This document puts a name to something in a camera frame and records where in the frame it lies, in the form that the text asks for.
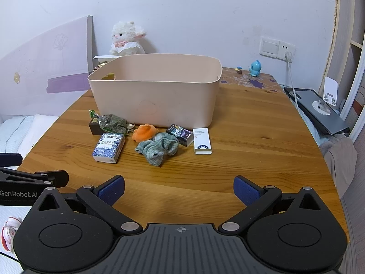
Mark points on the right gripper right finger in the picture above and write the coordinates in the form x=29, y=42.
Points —
x=287, y=232

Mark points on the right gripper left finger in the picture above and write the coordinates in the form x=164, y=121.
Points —
x=72, y=232

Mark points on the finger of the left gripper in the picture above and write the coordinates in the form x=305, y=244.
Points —
x=10, y=159
x=58, y=178

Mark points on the blue white tissue pack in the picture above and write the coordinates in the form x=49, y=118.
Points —
x=109, y=148

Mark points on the green leaf packet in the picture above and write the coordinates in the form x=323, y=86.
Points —
x=110, y=123

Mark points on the orange cloth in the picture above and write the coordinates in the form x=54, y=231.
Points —
x=144, y=132

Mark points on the green checked cloth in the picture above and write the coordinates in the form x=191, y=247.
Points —
x=156, y=149

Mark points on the white rectangular box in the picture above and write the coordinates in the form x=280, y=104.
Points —
x=202, y=145

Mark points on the cartoon printed small box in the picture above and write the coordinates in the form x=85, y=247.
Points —
x=185, y=136

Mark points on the white bed pillow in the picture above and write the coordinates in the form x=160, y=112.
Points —
x=21, y=133

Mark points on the pink white shoe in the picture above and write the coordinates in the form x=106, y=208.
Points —
x=8, y=232

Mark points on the grey brown clothing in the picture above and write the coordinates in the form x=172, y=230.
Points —
x=340, y=156

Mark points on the gold tissue package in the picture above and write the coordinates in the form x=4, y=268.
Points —
x=99, y=61

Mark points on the grey laptop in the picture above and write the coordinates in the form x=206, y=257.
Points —
x=323, y=117

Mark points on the beige plastic storage bin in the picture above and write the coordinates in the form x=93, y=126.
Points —
x=158, y=89

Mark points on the white phone stand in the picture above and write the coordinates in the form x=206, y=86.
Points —
x=328, y=97

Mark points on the white plush lamb toy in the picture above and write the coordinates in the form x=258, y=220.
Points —
x=125, y=39

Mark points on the blue bird figurine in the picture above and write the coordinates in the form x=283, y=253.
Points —
x=255, y=68

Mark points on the small mushroom figurine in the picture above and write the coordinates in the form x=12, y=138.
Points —
x=239, y=70

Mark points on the white wardrobe shelf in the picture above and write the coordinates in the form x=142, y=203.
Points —
x=345, y=64

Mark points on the white wall switch socket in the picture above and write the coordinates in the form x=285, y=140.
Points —
x=277, y=49

